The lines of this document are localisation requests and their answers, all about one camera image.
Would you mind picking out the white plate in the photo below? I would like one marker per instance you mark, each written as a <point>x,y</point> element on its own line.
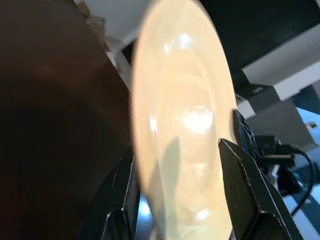
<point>180,100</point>

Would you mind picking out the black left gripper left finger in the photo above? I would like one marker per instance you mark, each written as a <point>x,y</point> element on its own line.
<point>117,200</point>

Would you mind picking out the maroon mug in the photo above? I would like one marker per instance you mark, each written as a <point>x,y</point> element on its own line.
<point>55,120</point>

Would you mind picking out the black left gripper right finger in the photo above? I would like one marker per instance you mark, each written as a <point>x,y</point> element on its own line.
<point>250,200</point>

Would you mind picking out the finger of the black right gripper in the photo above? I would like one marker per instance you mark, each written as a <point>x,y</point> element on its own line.
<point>243,132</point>

